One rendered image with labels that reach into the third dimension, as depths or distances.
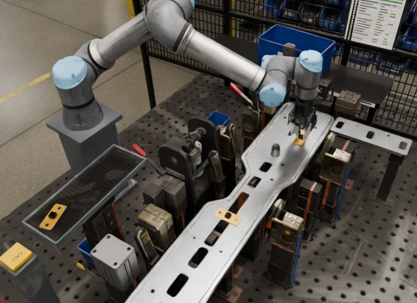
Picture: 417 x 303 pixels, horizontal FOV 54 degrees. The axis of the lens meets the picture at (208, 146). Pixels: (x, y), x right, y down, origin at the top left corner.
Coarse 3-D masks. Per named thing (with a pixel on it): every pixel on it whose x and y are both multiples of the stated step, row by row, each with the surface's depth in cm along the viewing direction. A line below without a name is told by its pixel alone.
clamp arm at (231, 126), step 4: (228, 124) 147; (232, 124) 147; (228, 128) 146; (232, 128) 147; (228, 132) 147; (232, 132) 147; (232, 136) 148; (236, 136) 151; (232, 140) 149; (236, 140) 151; (232, 144) 150; (236, 144) 152; (232, 148) 151; (236, 148) 152; (232, 152) 153; (236, 152) 153
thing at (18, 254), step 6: (12, 246) 105; (18, 246) 105; (6, 252) 104; (12, 252) 104; (18, 252) 104; (24, 252) 104; (30, 252) 104; (0, 258) 103; (6, 258) 102; (12, 258) 102; (18, 258) 102; (24, 258) 102; (6, 264) 101; (12, 264) 101; (18, 264) 101; (12, 270) 100
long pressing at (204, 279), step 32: (288, 128) 161; (320, 128) 160; (256, 160) 148; (288, 160) 147; (256, 192) 137; (192, 224) 127; (256, 224) 127; (192, 256) 120; (224, 256) 119; (160, 288) 112; (192, 288) 112
